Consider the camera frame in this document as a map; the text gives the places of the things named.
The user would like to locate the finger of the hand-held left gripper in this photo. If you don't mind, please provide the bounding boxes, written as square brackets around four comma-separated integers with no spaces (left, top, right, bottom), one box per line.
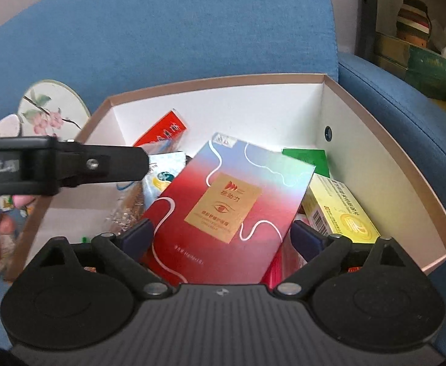
[57,141,150,189]

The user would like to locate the blue fabric sofa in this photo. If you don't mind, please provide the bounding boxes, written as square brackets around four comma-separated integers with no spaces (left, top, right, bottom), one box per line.
[0,0,446,351]

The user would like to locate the round floral hand fan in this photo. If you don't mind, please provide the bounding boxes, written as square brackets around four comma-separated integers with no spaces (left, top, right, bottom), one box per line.
[17,80,92,138]

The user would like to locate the small red box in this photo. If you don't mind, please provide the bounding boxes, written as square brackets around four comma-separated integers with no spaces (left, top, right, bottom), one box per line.
[264,252,303,290]

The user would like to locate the olive green box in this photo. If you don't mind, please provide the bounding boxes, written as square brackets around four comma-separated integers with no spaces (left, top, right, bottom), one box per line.
[373,32,412,81]

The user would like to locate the red label plastic bag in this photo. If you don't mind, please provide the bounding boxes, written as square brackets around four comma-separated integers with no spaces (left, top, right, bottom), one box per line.
[132,109,189,153]

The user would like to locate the yellow medicine box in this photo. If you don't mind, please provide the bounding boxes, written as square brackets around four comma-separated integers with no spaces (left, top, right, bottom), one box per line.
[301,173,381,245]

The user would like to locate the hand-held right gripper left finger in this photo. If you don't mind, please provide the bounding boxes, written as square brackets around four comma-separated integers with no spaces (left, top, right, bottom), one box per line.
[30,218,174,299]

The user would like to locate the large red gradient box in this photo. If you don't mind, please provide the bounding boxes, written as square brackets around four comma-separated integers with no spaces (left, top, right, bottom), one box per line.
[139,132,317,288]

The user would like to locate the flat green box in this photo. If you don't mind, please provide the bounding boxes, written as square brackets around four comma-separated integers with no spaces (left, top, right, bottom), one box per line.
[282,148,330,178]

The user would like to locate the small floral oval fan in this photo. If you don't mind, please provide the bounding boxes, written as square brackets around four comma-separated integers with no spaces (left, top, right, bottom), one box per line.
[0,114,21,140]

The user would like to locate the black metal shelf rack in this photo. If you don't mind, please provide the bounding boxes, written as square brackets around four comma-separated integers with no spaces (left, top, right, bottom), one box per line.
[354,0,446,123]

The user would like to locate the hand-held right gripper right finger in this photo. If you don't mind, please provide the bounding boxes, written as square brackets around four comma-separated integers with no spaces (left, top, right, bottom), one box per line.
[272,220,419,299]

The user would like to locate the white-lined cardboard box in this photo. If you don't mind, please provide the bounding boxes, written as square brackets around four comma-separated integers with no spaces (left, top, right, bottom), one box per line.
[5,73,446,286]

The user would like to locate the light green patterned box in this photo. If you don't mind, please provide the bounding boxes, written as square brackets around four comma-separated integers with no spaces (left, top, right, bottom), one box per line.
[406,45,446,102]

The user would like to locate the white hand cream tube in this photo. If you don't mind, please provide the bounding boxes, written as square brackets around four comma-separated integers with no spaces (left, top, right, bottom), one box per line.
[142,152,187,216]

